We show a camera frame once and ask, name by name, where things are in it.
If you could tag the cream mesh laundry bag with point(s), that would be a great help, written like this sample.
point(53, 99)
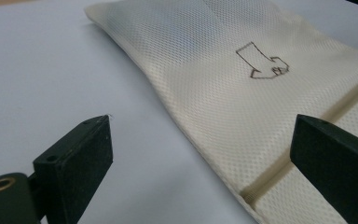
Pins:
point(230, 109)

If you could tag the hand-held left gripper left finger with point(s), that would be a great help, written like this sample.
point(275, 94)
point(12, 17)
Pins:
point(80, 165)

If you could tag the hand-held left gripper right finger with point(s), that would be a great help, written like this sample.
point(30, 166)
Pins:
point(335, 165)

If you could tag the white table mat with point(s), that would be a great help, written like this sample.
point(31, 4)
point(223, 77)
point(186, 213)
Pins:
point(59, 77)

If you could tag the wooden table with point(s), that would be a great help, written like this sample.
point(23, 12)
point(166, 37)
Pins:
point(0, 2)

